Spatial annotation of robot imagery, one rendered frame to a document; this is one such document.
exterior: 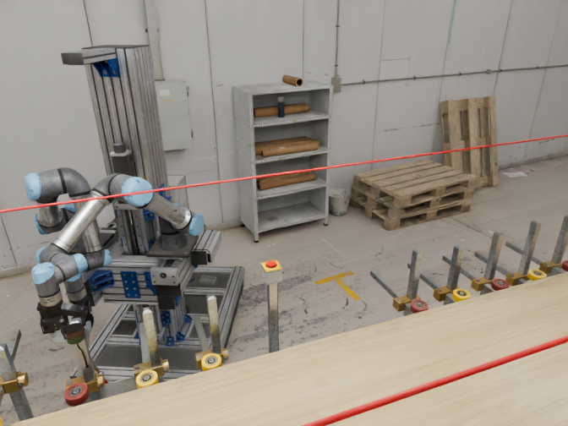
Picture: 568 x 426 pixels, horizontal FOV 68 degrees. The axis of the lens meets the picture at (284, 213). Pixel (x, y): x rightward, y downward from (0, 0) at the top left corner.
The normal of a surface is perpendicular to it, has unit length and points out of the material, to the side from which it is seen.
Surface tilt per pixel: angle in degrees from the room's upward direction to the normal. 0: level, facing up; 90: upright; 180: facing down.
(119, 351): 0
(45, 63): 90
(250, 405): 0
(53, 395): 0
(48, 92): 90
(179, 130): 90
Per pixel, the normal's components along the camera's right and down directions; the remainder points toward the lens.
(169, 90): 0.44, 0.37
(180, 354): -0.01, -0.91
